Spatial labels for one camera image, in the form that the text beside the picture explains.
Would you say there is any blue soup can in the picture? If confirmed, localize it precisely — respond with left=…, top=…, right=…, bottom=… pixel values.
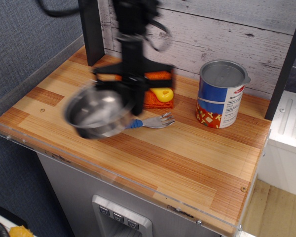
left=195, top=60, right=251, bottom=129

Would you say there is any orange folded cloth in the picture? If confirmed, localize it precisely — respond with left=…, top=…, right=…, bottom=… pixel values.
left=116, top=70, right=175, bottom=114

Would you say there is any black vertical post right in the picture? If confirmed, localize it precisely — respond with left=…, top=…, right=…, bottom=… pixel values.
left=264, top=0, right=296, bottom=121

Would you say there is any yellow handled toy knife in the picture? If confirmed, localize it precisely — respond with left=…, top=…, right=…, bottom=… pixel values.
left=150, top=87, right=174, bottom=103

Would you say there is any blue handled toy fork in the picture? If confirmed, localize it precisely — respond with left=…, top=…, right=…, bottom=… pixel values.
left=125, top=112, right=175, bottom=129

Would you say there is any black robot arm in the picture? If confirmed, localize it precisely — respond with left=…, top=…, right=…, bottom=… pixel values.
left=93, top=0, right=174, bottom=116

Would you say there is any grey toy fridge cabinet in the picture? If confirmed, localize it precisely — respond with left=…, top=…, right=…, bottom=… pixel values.
left=38, top=154, right=219, bottom=237

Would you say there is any white toy sink unit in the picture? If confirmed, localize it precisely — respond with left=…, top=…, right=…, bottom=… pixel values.
left=258, top=91, right=296, bottom=195

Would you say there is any black cable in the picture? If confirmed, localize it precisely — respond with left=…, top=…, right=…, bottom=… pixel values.
left=37, top=0, right=81, bottom=18

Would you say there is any black vertical post left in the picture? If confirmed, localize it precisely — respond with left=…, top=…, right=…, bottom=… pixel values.
left=78, top=0, right=105, bottom=66

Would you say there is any clear acrylic guard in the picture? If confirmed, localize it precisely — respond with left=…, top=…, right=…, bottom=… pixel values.
left=0, top=32, right=270, bottom=236

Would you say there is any silver dispenser panel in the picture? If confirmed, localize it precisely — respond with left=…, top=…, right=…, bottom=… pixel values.
left=92, top=195, right=153, bottom=237

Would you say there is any stainless steel pot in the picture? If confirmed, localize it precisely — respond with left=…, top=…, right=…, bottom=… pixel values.
left=64, top=85, right=134, bottom=139

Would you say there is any yellow object bottom left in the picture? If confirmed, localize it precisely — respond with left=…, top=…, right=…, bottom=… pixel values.
left=9, top=226, right=34, bottom=237

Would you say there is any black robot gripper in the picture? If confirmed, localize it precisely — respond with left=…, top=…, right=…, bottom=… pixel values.
left=93, top=39, right=173, bottom=116

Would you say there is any black vertical post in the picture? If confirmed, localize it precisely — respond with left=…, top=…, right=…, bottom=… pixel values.
left=78, top=0, right=105, bottom=66
left=264, top=0, right=296, bottom=121

